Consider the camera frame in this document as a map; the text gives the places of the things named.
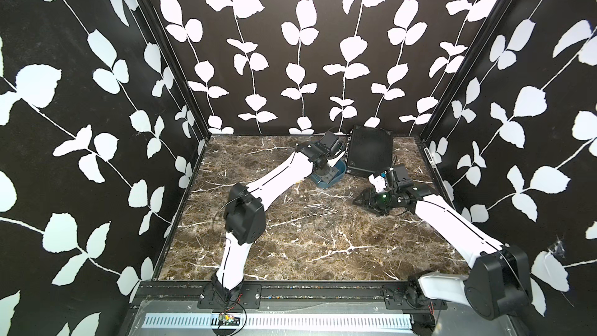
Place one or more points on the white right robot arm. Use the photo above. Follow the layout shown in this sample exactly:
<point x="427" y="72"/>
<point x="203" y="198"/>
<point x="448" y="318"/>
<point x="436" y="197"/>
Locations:
<point x="499" y="279"/>

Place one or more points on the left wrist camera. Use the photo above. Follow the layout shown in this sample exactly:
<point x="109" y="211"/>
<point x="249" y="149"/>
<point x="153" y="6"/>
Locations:
<point x="331" y="145"/>

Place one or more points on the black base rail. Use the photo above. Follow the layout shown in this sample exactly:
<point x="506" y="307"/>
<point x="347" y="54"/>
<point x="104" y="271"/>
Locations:
<point x="392" y="295"/>

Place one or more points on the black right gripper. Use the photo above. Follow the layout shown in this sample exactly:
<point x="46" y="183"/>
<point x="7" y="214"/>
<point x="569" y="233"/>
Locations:
<point x="369" y="196"/>

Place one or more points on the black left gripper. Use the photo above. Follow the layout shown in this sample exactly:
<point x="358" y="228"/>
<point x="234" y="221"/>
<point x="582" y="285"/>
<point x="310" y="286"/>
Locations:
<point x="328" y="177"/>

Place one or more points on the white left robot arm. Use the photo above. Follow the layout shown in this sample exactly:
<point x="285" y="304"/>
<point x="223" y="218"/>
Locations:
<point x="245" y="211"/>

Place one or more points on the teal plastic storage box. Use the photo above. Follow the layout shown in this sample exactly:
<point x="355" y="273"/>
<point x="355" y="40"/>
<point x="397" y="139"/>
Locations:
<point x="329" y="176"/>

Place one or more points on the white perforated strip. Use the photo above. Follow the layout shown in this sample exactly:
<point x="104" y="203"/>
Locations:
<point x="393" y="323"/>

